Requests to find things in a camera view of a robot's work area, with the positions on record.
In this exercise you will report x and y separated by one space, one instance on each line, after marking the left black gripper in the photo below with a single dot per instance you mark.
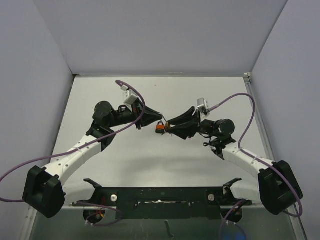
148 117

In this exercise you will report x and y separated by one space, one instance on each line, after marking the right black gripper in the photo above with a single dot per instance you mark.
185 131

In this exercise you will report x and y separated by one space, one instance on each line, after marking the orange black padlock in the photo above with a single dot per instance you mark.
160 128

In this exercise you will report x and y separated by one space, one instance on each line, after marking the brass padlock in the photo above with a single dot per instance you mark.
166 123

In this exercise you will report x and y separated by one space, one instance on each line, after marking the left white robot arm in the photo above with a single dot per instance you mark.
45 188

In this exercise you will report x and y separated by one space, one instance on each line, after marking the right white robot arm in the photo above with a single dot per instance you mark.
276 188

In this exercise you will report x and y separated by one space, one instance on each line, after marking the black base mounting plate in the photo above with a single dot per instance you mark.
160 203

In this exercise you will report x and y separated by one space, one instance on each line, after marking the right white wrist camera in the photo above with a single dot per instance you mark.
202 106

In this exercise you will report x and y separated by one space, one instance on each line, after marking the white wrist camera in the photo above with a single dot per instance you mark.
129 97
202 106

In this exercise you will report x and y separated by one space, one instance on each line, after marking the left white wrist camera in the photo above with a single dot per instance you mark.
129 97

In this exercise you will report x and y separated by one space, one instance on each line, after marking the aluminium frame rail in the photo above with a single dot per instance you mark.
297 225

